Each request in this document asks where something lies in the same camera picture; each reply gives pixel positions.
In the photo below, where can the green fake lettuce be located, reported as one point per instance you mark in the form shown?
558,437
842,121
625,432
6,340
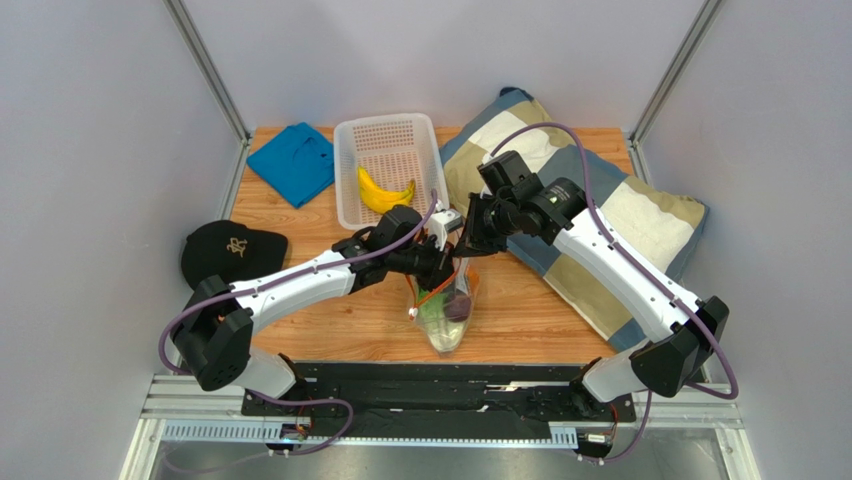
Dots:
443,336

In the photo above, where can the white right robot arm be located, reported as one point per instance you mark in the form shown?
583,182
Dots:
681,330

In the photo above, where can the black baseball cap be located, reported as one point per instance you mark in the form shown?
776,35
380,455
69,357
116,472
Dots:
232,251

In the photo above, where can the purple fake passion fruit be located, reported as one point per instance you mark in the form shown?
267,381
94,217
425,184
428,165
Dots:
457,308

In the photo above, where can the orange fake orange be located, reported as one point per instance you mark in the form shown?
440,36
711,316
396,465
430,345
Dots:
472,279

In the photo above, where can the white plastic basket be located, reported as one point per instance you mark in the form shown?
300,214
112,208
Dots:
394,149

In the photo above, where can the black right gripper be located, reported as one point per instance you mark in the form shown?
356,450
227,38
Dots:
477,222

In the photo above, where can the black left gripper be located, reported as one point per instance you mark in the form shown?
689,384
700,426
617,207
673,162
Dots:
442,266

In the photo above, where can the clear zip top bag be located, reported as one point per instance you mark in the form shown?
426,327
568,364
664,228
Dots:
456,286

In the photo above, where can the patchwork pillow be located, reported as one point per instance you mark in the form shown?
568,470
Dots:
664,228

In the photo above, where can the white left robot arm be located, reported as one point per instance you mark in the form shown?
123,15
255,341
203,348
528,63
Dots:
215,331

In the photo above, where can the blue folded cloth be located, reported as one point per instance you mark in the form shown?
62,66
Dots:
298,163

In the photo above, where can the aluminium frame rail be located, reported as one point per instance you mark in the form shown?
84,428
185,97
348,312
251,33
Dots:
182,411

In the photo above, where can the yellow fake banana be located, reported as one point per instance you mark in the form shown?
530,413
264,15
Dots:
380,200

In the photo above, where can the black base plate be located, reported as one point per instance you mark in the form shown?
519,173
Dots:
467,401

